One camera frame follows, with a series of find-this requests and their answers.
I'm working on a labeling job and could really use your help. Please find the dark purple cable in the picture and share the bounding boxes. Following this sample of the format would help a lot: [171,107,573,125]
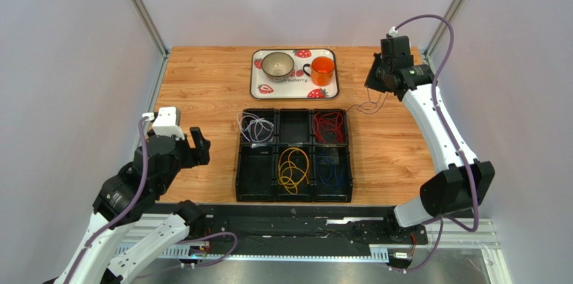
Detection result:
[345,87,389,116]

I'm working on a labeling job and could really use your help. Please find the red cable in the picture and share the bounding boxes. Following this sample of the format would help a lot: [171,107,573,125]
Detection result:
[311,110,346,145]

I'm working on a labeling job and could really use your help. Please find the yellow cable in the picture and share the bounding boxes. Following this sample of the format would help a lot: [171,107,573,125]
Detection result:
[277,146,311,194]

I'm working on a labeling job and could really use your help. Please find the blue cable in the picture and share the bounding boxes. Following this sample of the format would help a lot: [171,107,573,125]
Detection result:
[317,151,346,186]

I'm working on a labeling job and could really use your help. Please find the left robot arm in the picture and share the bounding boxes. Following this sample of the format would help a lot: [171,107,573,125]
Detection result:
[50,127,211,283]

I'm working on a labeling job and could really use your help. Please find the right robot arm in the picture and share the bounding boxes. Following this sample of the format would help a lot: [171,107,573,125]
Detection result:
[365,36,495,241]

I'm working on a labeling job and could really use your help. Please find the orange mug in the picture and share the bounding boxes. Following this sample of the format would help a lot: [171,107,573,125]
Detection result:
[303,57,336,87]

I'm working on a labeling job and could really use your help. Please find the black six-compartment organizer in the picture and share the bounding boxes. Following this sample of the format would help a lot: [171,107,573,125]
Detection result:
[235,108,354,203]

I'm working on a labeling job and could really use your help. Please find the strawberry pattern tray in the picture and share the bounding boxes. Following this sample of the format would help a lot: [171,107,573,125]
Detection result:
[250,48,340,100]

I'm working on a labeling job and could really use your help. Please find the grey ceramic bowl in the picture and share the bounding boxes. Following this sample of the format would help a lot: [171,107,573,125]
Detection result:
[262,51,295,82]

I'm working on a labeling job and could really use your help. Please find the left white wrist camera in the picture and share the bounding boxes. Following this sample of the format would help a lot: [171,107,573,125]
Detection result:
[141,106,186,140]

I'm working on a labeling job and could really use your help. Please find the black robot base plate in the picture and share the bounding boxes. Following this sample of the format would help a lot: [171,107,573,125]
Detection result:
[187,204,429,257]

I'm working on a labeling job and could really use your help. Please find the aluminium frame rail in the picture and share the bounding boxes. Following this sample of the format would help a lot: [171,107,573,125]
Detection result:
[80,211,513,284]

